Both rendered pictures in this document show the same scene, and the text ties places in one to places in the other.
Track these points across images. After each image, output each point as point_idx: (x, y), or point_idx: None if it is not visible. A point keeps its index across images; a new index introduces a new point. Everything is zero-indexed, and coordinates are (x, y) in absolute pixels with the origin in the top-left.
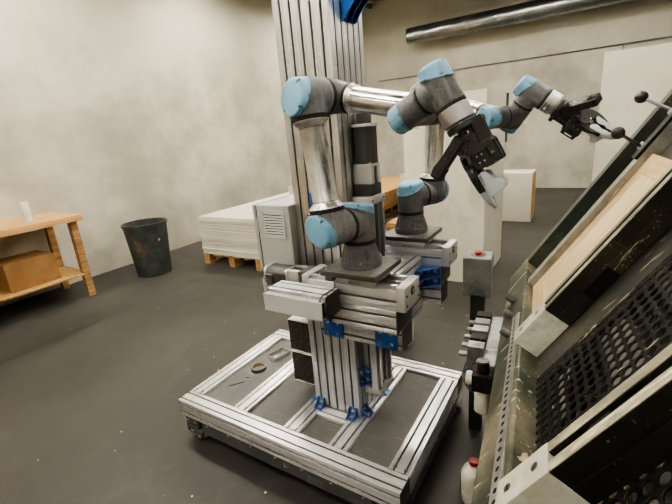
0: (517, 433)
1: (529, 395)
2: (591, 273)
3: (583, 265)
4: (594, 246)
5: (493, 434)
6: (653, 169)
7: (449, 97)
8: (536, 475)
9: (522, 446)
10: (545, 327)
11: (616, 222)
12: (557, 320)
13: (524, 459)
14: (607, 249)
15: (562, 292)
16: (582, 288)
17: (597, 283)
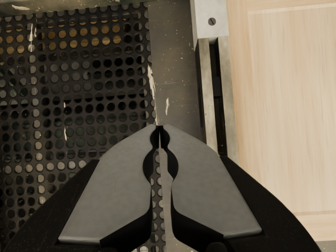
0: (37, 1)
1: (109, 0)
2: (202, 111)
3: (212, 110)
4: (327, 106)
5: None
6: None
7: None
8: None
9: (30, 5)
10: (194, 26)
11: (333, 146)
12: (195, 44)
13: (19, 8)
14: (205, 143)
15: (200, 71)
16: (200, 91)
17: (200, 106)
